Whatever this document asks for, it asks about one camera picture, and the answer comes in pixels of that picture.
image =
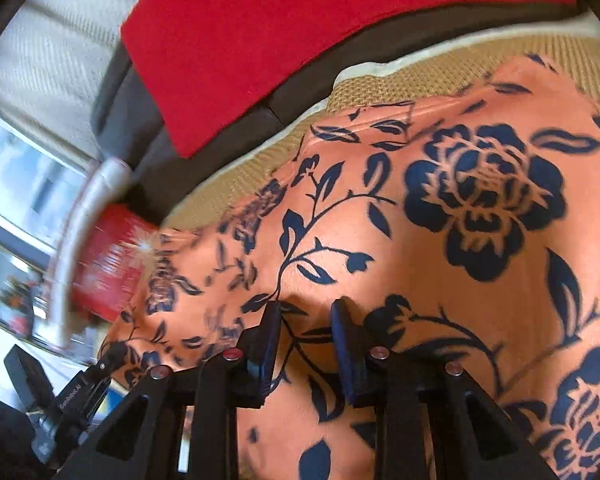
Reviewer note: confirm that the white seat pad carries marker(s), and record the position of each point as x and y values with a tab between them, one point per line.
365	67

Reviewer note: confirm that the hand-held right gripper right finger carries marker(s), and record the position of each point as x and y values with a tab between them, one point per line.
342	345

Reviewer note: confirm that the dark brown leather sofa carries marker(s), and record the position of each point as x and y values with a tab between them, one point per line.
150	125

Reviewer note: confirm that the white textured curtain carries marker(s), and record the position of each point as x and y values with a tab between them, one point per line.
55	50

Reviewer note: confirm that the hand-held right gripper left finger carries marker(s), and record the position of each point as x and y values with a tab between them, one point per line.
272	345

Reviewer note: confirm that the white cushion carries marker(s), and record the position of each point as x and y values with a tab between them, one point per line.
75	220

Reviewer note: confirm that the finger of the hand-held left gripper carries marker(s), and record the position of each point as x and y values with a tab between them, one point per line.
105	365

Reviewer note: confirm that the red gift bag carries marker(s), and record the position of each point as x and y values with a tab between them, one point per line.
110	260

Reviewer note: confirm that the window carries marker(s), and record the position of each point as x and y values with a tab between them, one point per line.
25	175

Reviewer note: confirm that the red cloth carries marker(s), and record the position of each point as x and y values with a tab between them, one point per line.
280	35

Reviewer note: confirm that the tan woven mat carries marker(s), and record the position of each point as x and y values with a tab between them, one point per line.
380	87

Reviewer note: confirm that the orange floral garment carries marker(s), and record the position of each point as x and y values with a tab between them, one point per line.
405	270

